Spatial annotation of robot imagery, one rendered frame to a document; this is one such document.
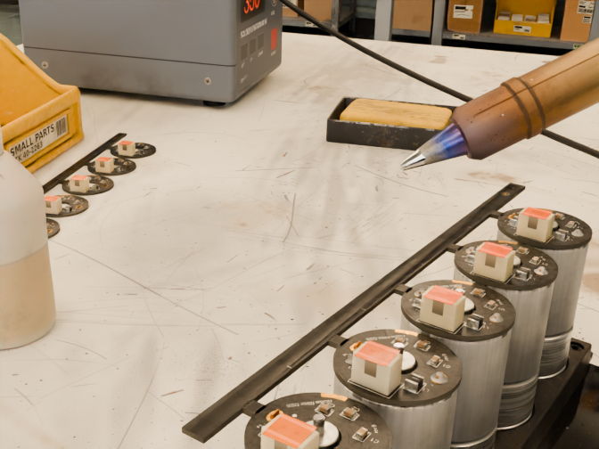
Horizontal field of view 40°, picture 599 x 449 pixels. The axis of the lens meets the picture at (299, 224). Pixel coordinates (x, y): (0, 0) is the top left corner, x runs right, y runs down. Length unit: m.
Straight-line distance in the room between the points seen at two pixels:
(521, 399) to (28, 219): 0.16
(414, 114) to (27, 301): 0.29
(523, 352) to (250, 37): 0.39
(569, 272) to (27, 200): 0.16
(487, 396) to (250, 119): 0.36
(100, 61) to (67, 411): 0.34
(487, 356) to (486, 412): 0.02
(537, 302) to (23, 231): 0.16
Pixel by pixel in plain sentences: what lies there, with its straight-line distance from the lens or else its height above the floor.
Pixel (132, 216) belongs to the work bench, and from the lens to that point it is 0.38.
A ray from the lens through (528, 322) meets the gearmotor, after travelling 0.21.
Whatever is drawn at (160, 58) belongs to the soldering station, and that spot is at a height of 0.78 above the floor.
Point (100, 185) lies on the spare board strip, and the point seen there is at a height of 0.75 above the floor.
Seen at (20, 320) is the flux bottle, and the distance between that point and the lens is 0.29.
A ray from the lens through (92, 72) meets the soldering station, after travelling 0.57.
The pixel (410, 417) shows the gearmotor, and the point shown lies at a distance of 0.16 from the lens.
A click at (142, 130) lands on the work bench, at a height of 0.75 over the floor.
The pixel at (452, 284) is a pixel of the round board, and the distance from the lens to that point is 0.19.
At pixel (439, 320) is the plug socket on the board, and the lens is 0.18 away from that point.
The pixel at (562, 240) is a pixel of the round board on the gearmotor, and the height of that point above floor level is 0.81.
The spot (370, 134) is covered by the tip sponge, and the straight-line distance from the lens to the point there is 0.48.
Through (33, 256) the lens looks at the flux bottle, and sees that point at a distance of 0.28.
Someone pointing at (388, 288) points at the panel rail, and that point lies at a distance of 0.19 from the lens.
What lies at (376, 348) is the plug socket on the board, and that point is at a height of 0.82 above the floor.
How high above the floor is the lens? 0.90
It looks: 24 degrees down
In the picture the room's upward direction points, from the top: 2 degrees clockwise
